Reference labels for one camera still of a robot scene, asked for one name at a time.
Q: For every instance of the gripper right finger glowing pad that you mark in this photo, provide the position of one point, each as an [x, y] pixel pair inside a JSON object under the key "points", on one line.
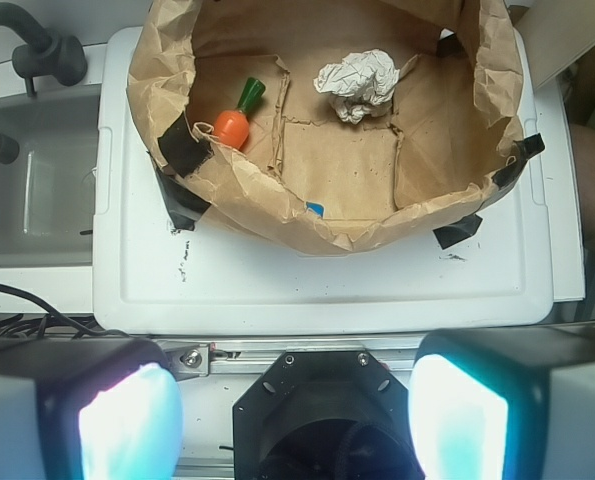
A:
{"points": [[505, 403]]}

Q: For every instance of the black tape right rim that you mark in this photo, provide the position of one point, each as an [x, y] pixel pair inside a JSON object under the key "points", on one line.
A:
{"points": [[521, 152]]}

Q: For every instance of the black tape rim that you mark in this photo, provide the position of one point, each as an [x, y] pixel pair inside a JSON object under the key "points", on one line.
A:
{"points": [[521, 152], [181, 150]]}

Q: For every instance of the black tape left base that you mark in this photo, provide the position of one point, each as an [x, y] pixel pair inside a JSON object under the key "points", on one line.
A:
{"points": [[183, 207]]}

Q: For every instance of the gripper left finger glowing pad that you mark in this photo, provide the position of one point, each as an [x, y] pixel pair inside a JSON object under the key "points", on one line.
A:
{"points": [[88, 409]]}

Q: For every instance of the aluminium rail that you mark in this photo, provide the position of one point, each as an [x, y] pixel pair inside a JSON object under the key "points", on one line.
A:
{"points": [[203, 356]]}

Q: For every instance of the white toy sink basin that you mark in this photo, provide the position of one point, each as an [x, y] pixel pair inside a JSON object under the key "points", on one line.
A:
{"points": [[47, 195]]}

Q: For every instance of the black tape right base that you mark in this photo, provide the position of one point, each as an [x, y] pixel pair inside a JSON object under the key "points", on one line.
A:
{"points": [[457, 232]]}

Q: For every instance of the orange toy carrot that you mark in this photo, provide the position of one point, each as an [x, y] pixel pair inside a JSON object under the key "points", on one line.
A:
{"points": [[232, 127]]}

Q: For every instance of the blue sticker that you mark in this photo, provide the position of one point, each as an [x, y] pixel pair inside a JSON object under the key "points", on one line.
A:
{"points": [[316, 208]]}

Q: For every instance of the black tape left rim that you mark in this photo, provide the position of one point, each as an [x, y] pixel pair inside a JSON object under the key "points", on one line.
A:
{"points": [[181, 150]]}

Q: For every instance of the white paper ball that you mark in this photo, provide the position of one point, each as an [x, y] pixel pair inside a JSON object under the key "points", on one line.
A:
{"points": [[360, 85]]}

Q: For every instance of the black octagonal mount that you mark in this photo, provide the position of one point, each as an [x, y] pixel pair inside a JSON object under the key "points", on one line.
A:
{"points": [[324, 415]]}

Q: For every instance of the black tape base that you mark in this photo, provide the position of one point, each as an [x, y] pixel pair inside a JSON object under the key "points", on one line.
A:
{"points": [[183, 207], [457, 232]]}

